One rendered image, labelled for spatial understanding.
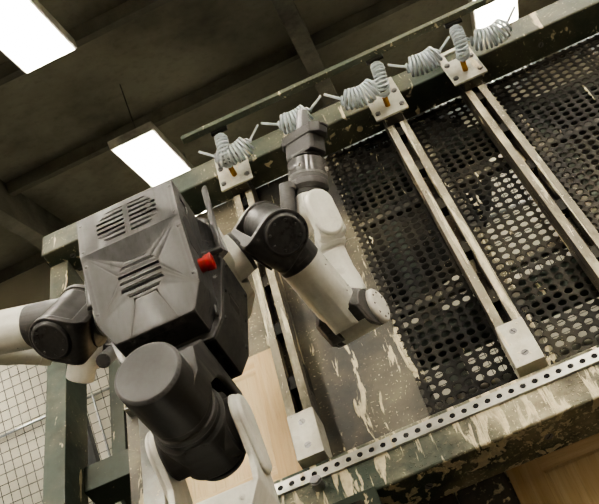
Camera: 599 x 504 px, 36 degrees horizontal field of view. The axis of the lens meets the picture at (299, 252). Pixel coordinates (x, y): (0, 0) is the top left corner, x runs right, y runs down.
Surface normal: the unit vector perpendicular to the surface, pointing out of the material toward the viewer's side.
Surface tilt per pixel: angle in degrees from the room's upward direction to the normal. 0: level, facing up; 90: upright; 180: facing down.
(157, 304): 82
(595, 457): 90
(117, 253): 82
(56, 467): 60
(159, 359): 67
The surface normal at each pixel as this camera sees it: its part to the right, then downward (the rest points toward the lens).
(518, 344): -0.37, -0.70
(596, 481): -0.22, -0.30
